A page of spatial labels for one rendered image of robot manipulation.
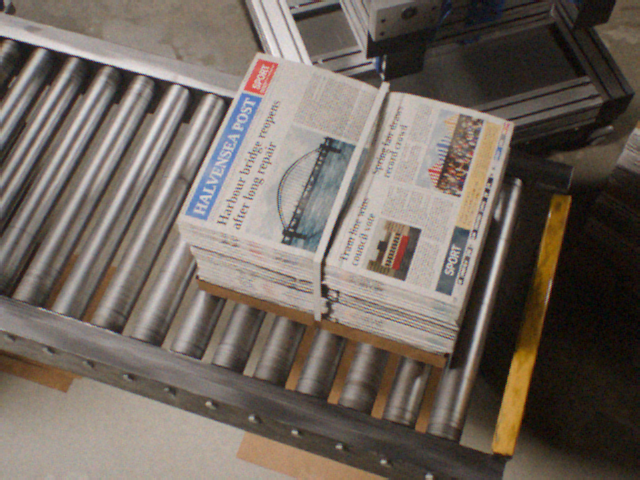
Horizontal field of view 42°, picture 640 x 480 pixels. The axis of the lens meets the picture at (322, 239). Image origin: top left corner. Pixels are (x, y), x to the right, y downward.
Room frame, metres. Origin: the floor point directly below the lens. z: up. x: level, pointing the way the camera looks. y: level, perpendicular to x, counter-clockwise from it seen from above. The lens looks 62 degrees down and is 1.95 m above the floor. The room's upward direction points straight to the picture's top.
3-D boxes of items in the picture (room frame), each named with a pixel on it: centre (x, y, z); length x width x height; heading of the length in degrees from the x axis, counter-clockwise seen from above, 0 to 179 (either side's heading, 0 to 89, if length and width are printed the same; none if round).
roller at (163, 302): (0.66, 0.19, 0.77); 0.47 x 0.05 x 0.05; 162
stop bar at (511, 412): (0.48, -0.31, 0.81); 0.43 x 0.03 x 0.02; 162
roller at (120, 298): (0.68, 0.26, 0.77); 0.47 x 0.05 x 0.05; 162
